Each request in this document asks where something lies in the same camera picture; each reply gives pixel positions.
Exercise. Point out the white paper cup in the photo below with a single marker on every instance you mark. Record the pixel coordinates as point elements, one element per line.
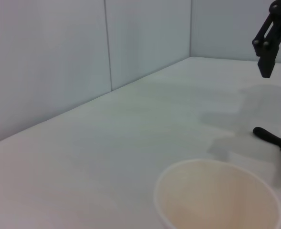
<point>216,198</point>

